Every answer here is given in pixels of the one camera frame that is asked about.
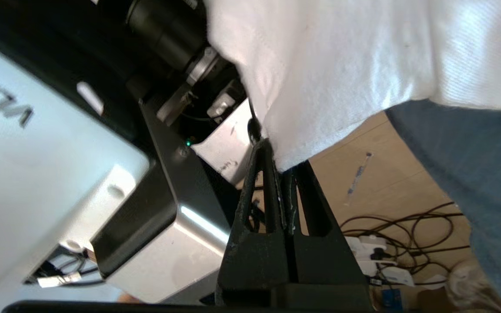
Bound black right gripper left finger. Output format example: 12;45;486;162
215;138;289;306

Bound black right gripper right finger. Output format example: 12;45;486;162
282;160;373;310

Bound white t-shirt blue print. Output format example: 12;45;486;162
203;0;501;173

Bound white power strip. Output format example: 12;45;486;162
345;235;415;287

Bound blue bed with headboard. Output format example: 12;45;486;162
385;99;501;313

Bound white robot chassis cover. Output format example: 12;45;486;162
0;33;151;313

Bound black robot body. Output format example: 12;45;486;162
0;0;262;218

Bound silver metal bracket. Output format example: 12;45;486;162
92;98;234;305

